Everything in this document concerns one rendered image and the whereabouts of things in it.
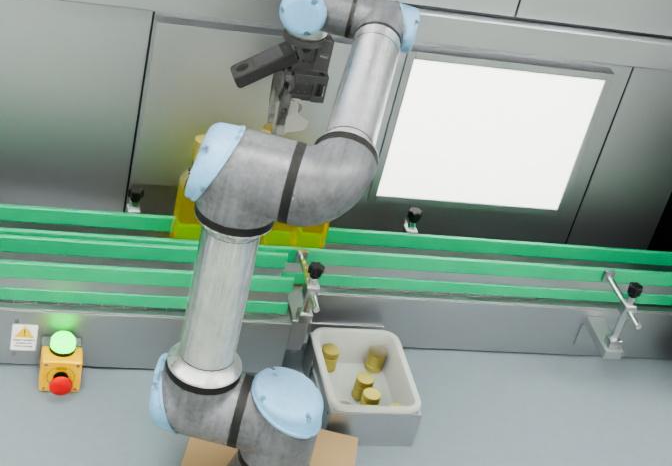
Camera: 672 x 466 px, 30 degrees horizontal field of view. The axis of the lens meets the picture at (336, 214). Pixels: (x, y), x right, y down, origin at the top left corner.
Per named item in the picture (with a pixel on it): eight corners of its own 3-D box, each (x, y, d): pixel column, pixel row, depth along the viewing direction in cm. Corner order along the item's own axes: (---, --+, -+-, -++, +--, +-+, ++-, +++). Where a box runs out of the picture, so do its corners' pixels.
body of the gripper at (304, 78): (322, 107, 219) (337, 46, 213) (274, 103, 217) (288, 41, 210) (314, 86, 225) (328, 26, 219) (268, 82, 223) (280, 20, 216)
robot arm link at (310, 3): (351, 5, 194) (360, -21, 203) (280, -14, 194) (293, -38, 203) (340, 50, 198) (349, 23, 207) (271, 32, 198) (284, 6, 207)
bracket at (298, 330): (296, 318, 242) (303, 290, 239) (304, 350, 235) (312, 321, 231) (278, 317, 241) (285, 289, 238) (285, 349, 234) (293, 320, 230)
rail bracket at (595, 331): (590, 339, 263) (627, 253, 251) (620, 394, 250) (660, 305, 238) (570, 338, 262) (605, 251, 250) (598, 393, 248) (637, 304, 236)
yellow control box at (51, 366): (77, 368, 227) (82, 336, 223) (78, 396, 221) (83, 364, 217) (38, 366, 225) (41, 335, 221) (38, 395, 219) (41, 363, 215)
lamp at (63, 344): (75, 341, 222) (77, 327, 220) (75, 357, 218) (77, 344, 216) (49, 339, 220) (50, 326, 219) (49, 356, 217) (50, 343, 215)
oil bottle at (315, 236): (310, 264, 247) (333, 173, 236) (316, 282, 242) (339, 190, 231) (282, 263, 245) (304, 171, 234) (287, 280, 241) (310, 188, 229)
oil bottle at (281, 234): (282, 263, 245) (304, 171, 234) (286, 280, 241) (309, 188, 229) (254, 261, 244) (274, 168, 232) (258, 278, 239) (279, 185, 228)
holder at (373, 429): (378, 348, 251) (388, 318, 247) (411, 446, 229) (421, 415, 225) (296, 344, 246) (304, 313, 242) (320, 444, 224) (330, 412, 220)
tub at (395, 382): (386, 364, 246) (396, 330, 242) (413, 445, 228) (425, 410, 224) (300, 360, 242) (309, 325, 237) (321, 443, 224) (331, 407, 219)
